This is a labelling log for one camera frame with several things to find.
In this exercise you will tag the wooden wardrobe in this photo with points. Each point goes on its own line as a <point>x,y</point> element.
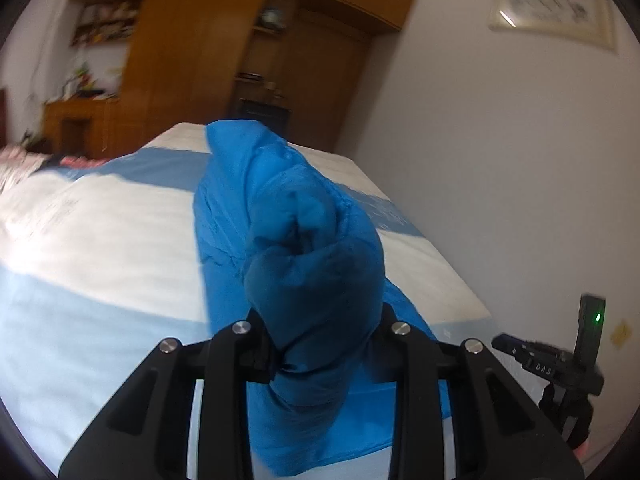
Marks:
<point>200,60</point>

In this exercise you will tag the bed with blue white sheet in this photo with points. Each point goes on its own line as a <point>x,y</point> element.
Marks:
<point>100,240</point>

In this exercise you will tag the pink floral cloth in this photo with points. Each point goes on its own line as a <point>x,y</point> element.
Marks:
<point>30,165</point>

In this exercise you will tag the row of books on shelf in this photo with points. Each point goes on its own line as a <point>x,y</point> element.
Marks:
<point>105,22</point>

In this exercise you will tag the blue puffer jacket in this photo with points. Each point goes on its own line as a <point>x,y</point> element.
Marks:
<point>300,240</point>

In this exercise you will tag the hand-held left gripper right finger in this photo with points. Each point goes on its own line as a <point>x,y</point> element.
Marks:
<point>387,357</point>

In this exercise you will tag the clutter of desk items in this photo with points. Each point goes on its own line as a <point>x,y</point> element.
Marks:
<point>87,85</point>

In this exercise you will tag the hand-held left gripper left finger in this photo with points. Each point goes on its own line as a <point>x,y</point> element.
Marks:
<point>260,356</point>

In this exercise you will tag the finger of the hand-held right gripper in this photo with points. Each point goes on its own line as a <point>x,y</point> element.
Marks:
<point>509,345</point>

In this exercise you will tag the wooden desk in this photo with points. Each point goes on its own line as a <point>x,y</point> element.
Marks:
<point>70,116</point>

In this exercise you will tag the framed wall picture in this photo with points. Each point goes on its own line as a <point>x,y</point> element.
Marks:
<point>550,5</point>

